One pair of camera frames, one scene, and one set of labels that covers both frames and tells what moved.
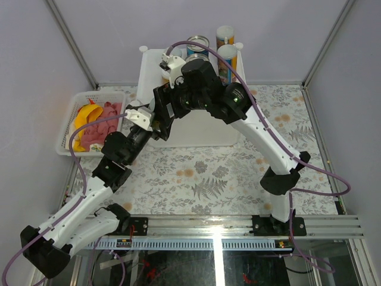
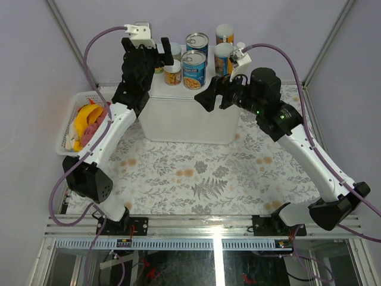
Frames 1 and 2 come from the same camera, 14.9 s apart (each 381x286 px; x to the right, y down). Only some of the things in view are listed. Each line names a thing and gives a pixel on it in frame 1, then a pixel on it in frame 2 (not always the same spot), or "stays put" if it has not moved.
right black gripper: (163, 96) to (206, 98)
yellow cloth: (87, 114) stays put
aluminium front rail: (230, 232) stays put
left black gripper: (155, 134) to (157, 58)
